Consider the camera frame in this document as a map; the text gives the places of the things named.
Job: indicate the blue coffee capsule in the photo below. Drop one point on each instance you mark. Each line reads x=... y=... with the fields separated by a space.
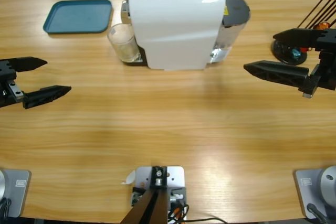
x=296 y=53

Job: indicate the teal plastic tray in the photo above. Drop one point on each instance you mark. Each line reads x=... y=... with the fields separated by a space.
x=77 y=16

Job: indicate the small red coffee capsule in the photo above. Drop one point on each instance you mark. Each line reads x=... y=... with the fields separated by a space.
x=304 y=49

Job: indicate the orange coffee capsule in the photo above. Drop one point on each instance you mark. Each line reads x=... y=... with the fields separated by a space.
x=321 y=26

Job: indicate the clear water tank black lid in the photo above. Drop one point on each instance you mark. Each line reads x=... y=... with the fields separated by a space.
x=235 y=11

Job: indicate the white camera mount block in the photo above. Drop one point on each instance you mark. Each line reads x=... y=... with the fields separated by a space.
x=174 y=179

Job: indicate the silver grate drip tray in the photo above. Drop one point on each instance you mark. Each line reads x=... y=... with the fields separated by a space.
x=139 y=63

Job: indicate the clear glass cup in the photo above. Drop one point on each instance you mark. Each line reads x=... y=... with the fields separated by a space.
x=123 y=40

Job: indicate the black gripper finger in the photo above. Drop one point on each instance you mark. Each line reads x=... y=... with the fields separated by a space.
x=296 y=37
x=47 y=95
x=26 y=64
x=278 y=73

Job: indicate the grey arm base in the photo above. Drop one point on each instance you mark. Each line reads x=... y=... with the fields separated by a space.
x=18 y=192
x=312 y=190

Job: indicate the white capsule coffee machine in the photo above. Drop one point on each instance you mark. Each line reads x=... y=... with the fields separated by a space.
x=173 y=32

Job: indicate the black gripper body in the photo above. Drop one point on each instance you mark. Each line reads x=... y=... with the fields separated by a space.
x=6 y=72
x=328 y=61

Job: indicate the white paper tag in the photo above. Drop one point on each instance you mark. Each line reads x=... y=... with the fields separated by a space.
x=129 y=178

